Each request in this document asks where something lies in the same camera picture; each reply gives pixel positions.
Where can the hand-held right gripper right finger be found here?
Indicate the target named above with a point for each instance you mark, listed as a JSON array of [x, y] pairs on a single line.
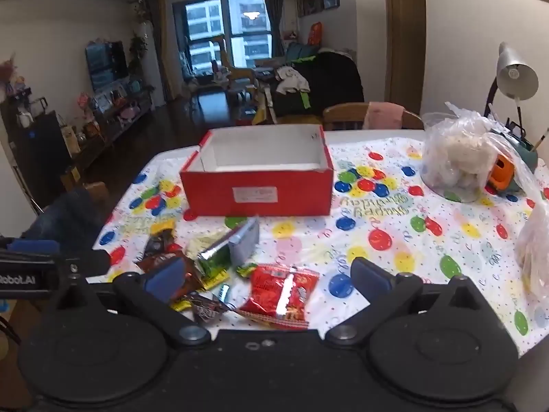
[[372, 279]]

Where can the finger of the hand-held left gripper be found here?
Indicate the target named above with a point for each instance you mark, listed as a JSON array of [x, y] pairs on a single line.
[[34, 246], [85, 262]]

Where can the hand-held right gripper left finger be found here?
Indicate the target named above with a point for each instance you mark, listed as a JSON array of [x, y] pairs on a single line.
[[165, 279]]

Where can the shiny brown snack packet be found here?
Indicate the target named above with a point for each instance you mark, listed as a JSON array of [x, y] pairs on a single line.
[[152, 261]]

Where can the dark brown snack packet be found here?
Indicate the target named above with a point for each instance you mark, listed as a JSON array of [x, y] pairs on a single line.
[[206, 308]]

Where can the blue candy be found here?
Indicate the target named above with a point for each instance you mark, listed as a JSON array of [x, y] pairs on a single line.
[[223, 292]]

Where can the red cardboard box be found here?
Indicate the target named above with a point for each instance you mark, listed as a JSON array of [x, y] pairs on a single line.
[[206, 193]]

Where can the red snack packet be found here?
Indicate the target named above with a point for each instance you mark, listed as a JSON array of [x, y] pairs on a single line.
[[274, 292]]

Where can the dark blue cloth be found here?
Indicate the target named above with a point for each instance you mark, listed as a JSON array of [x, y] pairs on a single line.
[[64, 219]]

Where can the silver green snack packet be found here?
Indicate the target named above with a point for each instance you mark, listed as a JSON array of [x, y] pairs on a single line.
[[216, 251]]

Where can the balloon print tablecloth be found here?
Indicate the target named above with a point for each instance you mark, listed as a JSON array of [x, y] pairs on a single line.
[[429, 257]]

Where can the wooden chair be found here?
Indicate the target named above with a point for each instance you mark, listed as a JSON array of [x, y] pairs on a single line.
[[96, 191], [343, 116]]

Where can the dark tall cabinet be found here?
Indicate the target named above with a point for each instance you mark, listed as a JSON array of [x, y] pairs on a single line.
[[38, 150]]

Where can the low wooden media cabinet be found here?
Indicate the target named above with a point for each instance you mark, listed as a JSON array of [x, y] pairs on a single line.
[[128, 125]]

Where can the plastic bag with white contents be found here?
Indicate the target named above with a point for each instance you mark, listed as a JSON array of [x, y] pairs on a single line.
[[454, 158]]

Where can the pink cloth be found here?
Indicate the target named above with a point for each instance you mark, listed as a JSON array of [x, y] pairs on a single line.
[[384, 116]]

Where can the orange toy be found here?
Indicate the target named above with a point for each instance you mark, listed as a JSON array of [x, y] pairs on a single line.
[[499, 172]]

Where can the wooden sofa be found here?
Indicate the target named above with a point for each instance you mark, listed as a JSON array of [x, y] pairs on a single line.
[[296, 119]]

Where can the orange teal tape dispenser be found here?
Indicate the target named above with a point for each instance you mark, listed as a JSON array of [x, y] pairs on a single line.
[[525, 158]]

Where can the television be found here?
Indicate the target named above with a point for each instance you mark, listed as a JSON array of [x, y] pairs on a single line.
[[107, 64]]

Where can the black jacket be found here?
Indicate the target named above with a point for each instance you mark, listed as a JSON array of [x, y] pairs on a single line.
[[334, 77]]

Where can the white garment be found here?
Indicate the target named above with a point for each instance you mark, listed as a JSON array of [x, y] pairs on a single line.
[[291, 79]]

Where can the yellow giraffe chair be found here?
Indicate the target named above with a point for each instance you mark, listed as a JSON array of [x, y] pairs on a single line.
[[240, 75]]

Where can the potted plant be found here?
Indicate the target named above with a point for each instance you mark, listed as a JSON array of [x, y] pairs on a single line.
[[138, 49]]

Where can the wooden door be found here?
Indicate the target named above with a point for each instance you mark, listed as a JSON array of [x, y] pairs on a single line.
[[405, 51]]

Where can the silver desk lamp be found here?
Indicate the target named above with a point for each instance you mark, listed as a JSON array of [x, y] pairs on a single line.
[[514, 73]]

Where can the red bag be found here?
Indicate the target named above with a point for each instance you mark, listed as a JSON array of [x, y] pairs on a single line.
[[315, 33]]

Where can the window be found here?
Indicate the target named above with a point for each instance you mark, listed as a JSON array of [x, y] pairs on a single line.
[[201, 21]]

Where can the grey curtain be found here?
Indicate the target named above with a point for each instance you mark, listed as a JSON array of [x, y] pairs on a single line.
[[272, 13]]

